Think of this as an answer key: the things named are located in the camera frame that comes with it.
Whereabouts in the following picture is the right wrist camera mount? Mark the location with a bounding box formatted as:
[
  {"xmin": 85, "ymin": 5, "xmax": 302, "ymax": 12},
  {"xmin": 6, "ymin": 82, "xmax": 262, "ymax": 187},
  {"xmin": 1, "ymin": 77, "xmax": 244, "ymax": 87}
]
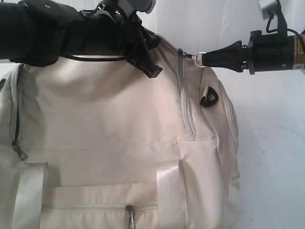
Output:
[{"xmin": 257, "ymin": 0, "xmax": 288, "ymax": 37}]

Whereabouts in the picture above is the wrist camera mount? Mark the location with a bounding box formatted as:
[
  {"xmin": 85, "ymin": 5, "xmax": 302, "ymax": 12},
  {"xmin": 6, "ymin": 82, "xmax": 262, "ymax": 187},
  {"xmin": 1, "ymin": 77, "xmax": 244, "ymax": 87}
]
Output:
[
  {"xmin": 257, "ymin": 0, "xmax": 288, "ymax": 37},
  {"xmin": 100, "ymin": 0, "xmax": 156, "ymax": 17}
]

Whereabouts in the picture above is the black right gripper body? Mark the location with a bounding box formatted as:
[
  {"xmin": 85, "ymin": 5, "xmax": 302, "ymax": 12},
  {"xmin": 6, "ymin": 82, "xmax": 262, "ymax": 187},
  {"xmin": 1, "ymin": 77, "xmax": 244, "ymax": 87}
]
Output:
[{"xmin": 246, "ymin": 31, "xmax": 305, "ymax": 74}]

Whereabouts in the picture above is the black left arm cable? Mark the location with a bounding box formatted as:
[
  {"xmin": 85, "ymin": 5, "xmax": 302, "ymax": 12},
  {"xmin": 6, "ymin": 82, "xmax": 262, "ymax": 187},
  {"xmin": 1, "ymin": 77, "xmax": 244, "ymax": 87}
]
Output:
[{"xmin": 64, "ymin": 53, "xmax": 129, "ymax": 65}]

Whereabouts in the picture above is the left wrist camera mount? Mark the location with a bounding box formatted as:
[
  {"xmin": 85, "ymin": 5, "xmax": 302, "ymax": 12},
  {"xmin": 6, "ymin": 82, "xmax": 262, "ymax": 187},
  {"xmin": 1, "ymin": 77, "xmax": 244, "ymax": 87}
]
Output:
[{"xmin": 100, "ymin": 0, "xmax": 156, "ymax": 17}]

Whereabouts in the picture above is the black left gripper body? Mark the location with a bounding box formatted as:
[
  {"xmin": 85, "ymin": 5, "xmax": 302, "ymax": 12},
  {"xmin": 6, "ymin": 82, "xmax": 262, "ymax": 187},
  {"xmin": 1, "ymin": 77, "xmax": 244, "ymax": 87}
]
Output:
[{"xmin": 57, "ymin": 7, "xmax": 160, "ymax": 62}]

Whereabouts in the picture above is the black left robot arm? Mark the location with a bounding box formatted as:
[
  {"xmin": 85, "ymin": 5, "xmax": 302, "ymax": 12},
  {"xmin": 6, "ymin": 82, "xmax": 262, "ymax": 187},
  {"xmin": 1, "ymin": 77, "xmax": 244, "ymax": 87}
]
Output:
[{"xmin": 0, "ymin": 0, "xmax": 162, "ymax": 78}]

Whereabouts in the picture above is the beige duffel bag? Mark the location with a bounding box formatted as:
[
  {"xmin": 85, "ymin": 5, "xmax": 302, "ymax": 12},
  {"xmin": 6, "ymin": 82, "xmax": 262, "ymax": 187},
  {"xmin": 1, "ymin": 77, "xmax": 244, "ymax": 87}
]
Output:
[{"xmin": 0, "ymin": 40, "xmax": 242, "ymax": 229}]

